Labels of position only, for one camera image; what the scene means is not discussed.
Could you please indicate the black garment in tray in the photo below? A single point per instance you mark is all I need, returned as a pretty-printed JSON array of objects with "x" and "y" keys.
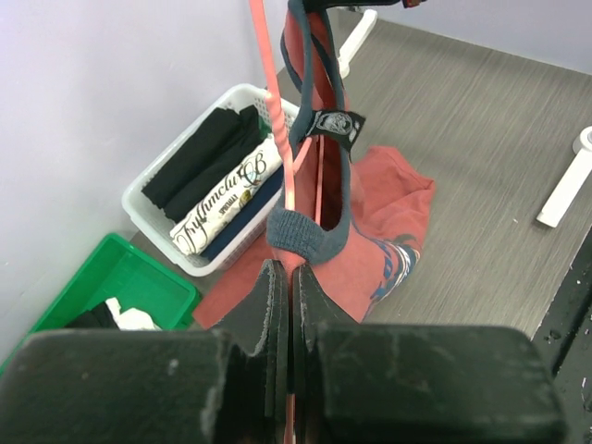
[{"x": 99, "y": 317}]

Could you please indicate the white plastic basket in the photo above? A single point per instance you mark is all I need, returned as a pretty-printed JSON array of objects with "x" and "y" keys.
[{"x": 153, "y": 223}]

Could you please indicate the grey clothes rack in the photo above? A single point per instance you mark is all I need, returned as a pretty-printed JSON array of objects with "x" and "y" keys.
[{"x": 572, "y": 180}]

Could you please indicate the green plastic tray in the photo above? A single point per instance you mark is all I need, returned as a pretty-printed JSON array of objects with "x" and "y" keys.
[{"x": 116, "y": 268}]

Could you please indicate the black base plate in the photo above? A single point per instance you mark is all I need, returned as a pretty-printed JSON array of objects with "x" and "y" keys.
[{"x": 564, "y": 340}]

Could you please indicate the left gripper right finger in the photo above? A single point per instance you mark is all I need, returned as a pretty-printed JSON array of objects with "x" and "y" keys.
[{"x": 378, "y": 383}]

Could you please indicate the pink wire hanger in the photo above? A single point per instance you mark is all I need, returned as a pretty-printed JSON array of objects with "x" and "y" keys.
[{"x": 278, "y": 120}]

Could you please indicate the black folded garment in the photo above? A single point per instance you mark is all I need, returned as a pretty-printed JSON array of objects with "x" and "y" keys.
[{"x": 223, "y": 139}]

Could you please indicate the red tank top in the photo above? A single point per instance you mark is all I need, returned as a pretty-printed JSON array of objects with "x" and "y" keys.
[{"x": 360, "y": 225}]

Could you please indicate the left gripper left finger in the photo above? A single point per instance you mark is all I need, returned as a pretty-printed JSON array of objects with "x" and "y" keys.
[{"x": 226, "y": 384}]

